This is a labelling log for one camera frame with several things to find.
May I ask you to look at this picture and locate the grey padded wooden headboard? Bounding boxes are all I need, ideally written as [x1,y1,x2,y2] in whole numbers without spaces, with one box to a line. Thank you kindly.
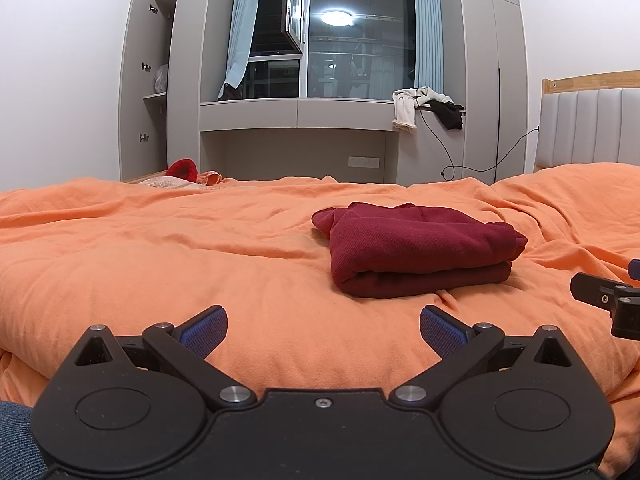
[534,71,640,173]

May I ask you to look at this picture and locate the pink patterned cloth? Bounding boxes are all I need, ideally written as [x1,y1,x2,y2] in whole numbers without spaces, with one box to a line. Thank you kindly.
[134,175,201,190]

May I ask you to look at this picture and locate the grey window sill cabinet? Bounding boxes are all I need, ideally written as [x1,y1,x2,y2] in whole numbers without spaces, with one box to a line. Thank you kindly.
[199,99,466,184]

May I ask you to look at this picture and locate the tall closed grey wardrobe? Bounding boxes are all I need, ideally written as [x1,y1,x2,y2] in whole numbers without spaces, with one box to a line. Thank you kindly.
[452,0,531,181]

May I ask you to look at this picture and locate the light blue curtain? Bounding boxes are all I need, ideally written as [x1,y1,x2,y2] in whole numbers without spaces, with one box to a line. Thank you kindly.
[217,0,266,101]
[411,0,446,92]

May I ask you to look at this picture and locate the person's left leg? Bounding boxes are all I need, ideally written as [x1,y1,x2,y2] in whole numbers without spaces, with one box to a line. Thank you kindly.
[0,400,51,480]

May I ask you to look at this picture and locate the orange blanket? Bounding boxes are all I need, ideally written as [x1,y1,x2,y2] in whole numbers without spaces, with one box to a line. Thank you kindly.
[0,162,640,478]

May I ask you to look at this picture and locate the window with open sash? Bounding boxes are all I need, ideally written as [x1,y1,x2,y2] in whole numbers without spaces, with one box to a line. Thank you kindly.
[247,0,418,101]

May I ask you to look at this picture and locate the dark red sweater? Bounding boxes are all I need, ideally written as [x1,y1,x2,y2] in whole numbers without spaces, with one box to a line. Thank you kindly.
[311,201,529,298]

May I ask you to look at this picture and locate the black garment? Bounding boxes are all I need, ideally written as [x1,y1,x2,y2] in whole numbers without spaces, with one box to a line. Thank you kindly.
[430,100,466,131]

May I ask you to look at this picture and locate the white garment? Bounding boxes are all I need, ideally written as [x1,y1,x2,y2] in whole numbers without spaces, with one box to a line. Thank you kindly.
[391,86,456,136]

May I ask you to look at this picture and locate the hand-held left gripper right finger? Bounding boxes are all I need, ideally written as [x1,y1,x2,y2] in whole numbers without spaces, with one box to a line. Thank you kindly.
[389,305,573,409]

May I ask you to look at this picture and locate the black cable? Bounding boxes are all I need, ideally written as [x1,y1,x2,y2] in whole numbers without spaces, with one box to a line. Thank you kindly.
[416,107,541,181]

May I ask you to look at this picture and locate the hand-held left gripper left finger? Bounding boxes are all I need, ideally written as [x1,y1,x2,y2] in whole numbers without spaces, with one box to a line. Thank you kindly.
[73,305,257,409]

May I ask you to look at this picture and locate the grey wardrobe with shelves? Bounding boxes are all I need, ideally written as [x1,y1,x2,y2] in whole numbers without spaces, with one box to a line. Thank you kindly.
[142,0,241,181]

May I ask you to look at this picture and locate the open grey wardrobe door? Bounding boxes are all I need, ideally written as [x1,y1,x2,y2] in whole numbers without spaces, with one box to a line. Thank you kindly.
[118,0,160,183]

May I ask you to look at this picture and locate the bright red plush cloth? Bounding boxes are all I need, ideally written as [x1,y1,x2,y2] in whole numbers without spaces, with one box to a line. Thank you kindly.
[165,158,199,182]

